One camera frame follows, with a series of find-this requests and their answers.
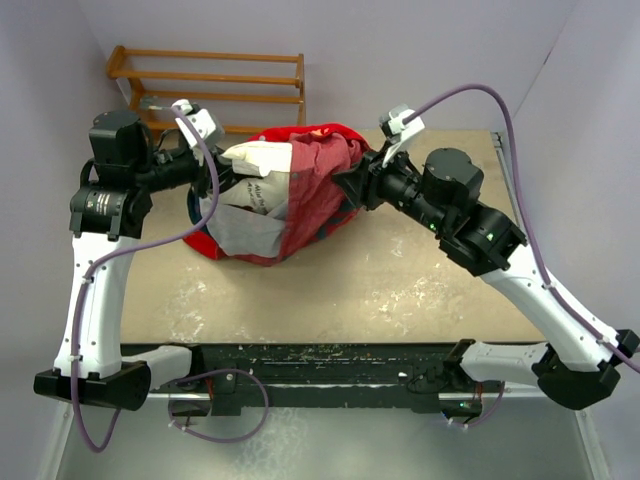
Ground white pillow insert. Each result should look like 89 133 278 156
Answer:
198 140 293 259

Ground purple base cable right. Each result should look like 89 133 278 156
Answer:
446 379 506 431

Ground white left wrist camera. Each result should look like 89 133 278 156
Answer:
171 99 225 149

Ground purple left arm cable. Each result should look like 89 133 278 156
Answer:
69 107 221 454

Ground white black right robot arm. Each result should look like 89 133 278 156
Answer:
332 148 639 410

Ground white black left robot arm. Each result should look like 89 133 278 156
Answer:
33 100 224 411

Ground wooden shelf rack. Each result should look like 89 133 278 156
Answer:
106 45 307 135

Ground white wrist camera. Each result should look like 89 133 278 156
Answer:
171 99 225 149
379 104 425 169

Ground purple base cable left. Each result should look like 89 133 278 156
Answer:
167 368 271 445

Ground red printed pillowcase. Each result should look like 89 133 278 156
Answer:
185 123 370 266

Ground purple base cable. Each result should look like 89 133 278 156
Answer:
446 379 506 431
167 368 271 445

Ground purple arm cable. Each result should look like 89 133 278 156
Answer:
402 83 640 374
69 107 221 454

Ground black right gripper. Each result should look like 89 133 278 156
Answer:
332 138 450 235

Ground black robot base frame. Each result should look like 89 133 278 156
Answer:
122 341 506 417

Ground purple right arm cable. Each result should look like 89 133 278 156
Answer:
402 83 640 374

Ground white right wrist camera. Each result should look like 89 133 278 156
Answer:
379 104 425 169

